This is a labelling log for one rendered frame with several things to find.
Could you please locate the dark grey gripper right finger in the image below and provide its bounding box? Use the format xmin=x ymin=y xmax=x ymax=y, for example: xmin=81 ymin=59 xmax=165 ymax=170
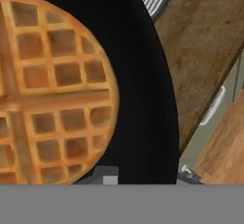
xmin=176 ymin=161 xmax=205 ymax=186

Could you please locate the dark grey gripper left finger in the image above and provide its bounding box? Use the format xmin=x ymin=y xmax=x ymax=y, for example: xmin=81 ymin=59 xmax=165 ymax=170
xmin=75 ymin=165 xmax=120 ymax=186

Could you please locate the black bowl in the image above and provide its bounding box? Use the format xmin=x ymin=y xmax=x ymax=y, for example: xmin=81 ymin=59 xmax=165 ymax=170
xmin=0 ymin=0 xmax=181 ymax=186

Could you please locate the golden brown round waffle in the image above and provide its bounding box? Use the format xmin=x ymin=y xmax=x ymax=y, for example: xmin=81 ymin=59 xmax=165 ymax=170
xmin=0 ymin=0 xmax=121 ymax=186

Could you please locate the white cupboard handle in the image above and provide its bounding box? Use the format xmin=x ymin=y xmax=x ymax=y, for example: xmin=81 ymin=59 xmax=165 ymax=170
xmin=198 ymin=85 xmax=227 ymax=128

